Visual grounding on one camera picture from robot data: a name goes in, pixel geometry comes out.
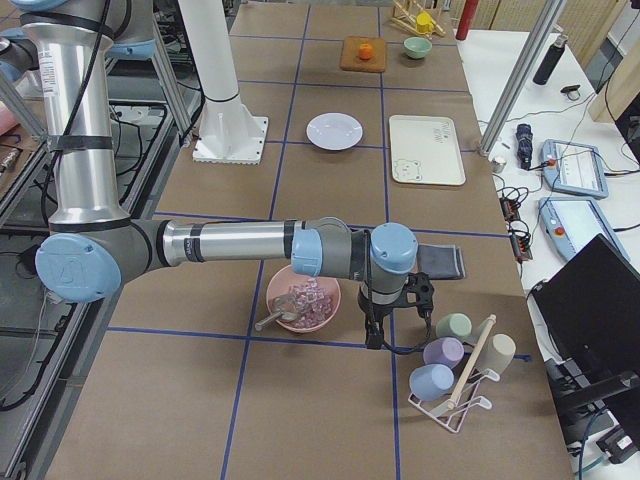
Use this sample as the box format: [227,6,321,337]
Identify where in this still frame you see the upper teach pendant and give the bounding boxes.
[541,139,609,199]

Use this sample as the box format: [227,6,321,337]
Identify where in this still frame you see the white round plate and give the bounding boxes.
[306,112,364,151]

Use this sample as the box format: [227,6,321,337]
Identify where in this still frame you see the cream bear print tray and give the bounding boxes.
[389,115,466,186]

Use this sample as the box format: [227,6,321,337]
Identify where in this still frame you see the teach pendant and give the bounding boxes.
[538,196,630,261]
[541,139,609,199]

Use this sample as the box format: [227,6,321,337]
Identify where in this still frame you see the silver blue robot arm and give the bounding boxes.
[1,27,156,83]
[19,1,433,349]

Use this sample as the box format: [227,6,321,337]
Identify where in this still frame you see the black water bottle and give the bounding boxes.
[532,34,568,85]

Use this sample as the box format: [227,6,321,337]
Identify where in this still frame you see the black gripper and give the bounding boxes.
[358,284,394,349]

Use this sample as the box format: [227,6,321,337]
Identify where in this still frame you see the metal scoop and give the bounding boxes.
[254,294,300,331]

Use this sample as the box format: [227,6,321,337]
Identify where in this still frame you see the white wire cup rack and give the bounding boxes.
[408,369,501,433]

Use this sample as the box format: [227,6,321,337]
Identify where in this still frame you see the lower teach pendant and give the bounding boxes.
[538,196,630,261]

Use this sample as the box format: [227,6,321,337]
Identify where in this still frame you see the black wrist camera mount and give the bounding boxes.
[396,272,434,320]

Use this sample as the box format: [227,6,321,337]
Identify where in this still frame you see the yellow cup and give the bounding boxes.
[415,12,434,35]

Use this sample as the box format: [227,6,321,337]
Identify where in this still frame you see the grey folded cloth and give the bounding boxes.
[417,244,466,280]

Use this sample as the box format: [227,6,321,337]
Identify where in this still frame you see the clear ice cubes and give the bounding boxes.
[289,278,333,329]

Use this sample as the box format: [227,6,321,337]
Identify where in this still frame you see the green ceramic bowl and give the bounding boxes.
[403,37,433,60]

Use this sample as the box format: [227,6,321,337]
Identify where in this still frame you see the pink bowl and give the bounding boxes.
[266,266,341,334]

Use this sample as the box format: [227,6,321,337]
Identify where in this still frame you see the red bottle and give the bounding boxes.
[455,0,479,41]

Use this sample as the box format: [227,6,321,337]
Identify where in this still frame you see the purple cup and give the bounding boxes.
[423,337,464,369]

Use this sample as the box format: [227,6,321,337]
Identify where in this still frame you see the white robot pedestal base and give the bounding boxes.
[179,0,269,165]

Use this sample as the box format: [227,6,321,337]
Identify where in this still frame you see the wooden rod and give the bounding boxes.
[446,314,496,410]

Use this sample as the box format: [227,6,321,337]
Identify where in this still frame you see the wooden rack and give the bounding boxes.
[391,0,446,39]

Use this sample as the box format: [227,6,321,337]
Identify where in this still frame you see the green cup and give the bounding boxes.
[436,313,473,342]

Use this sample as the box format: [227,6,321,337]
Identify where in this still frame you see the beige cup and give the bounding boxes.
[475,333,516,375]

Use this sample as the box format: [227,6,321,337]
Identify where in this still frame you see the black folded umbrella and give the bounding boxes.
[516,123,533,170]

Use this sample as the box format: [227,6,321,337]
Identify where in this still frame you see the black laptop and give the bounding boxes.
[531,232,640,371]

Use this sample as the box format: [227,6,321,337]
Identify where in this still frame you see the aluminium frame post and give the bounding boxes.
[478,0,566,158]

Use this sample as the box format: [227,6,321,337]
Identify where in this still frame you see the blue cup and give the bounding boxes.
[409,364,455,401]

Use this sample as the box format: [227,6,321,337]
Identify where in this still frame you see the brown wooden cutting board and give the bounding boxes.
[339,36,387,73]

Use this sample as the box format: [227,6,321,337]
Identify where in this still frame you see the orange mandarin fruit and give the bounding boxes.
[358,42,375,61]

